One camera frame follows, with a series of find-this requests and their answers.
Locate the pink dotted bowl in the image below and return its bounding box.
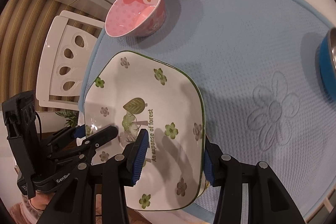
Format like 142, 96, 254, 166
105, 0, 167, 38

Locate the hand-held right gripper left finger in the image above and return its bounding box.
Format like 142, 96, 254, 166
37, 129, 149, 224

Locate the blue steel bowl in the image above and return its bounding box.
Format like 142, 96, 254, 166
319, 27, 336, 102

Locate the white chair with teardrop holes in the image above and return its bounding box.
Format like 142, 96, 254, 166
35, 10, 105, 109

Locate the white hexagonal tree print plate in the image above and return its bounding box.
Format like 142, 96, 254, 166
83, 51, 206, 212

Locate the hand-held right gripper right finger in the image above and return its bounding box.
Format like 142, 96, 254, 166
203, 136, 306, 224

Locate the light blue quilted mat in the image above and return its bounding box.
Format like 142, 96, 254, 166
79, 0, 336, 223

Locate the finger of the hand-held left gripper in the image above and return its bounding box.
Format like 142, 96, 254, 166
76, 126, 118, 159
46, 124, 87, 148

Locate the green plant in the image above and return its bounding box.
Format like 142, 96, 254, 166
55, 110, 79, 128

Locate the striped tan rug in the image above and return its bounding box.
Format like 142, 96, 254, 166
0, 0, 105, 114

